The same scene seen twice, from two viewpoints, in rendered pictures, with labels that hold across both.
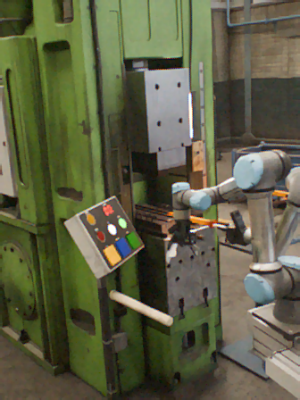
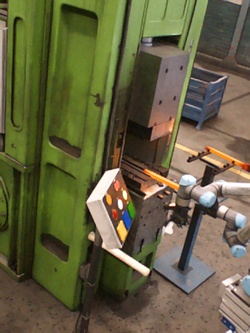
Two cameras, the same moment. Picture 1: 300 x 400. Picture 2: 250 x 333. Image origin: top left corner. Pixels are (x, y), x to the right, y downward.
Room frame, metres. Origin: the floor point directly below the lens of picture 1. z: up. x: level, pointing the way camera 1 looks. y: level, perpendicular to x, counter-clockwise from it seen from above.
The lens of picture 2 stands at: (0.48, 0.69, 2.25)
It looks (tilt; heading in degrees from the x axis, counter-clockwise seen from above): 28 degrees down; 344
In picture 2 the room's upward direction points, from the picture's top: 10 degrees clockwise
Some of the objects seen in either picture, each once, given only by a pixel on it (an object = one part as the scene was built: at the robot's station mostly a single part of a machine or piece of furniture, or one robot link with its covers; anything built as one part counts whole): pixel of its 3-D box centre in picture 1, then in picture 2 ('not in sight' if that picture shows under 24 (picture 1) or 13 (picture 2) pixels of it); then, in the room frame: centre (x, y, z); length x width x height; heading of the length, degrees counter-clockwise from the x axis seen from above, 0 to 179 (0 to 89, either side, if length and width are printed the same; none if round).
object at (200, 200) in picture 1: (199, 199); (204, 195); (2.08, -0.21, 1.23); 0.11 x 0.11 x 0.08; 34
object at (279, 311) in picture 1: (293, 303); not in sight; (1.81, -0.52, 0.87); 0.15 x 0.15 x 0.10
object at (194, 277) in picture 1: (158, 258); (122, 198); (2.86, -0.03, 0.69); 0.56 x 0.38 x 0.45; 40
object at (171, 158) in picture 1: (145, 154); (133, 118); (2.82, 0.01, 1.32); 0.42 x 0.20 x 0.10; 40
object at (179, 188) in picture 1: (181, 195); (187, 186); (2.15, -0.14, 1.23); 0.09 x 0.08 x 0.11; 34
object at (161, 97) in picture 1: (149, 109); (144, 78); (2.84, -0.03, 1.56); 0.42 x 0.39 x 0.40; 40
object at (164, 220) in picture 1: (150, 217); (124, 168); (2.82, 0.01, 0.96); 0.42 x 0.20 x 0.09; 40
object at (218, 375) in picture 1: (188, 383); (131, 295); (2.62, -0.16, 0.01); 0.58 x 0.39 x 0.01; 130
